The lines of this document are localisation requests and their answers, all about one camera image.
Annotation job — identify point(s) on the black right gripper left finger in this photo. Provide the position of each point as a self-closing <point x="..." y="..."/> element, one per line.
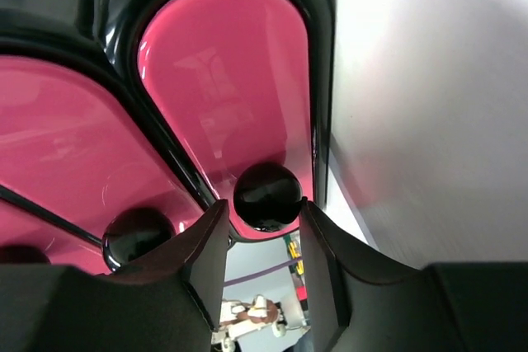
<point x="167" y="300"/>

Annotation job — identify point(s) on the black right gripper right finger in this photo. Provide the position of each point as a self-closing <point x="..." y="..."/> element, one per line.
<point x="361" y="300"/>

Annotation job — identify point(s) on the pink drawer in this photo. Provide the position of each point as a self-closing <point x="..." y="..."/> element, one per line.
<point x="68" y="146"/>
<point x="231" y="79"/>
<point x="19" y="228"/>

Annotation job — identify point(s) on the pink bottom drawer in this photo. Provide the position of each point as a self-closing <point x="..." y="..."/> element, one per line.
<point x="19" y="228"/>

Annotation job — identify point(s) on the pink top drawer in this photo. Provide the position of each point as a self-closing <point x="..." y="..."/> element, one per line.
<point x="231" y="79"/>

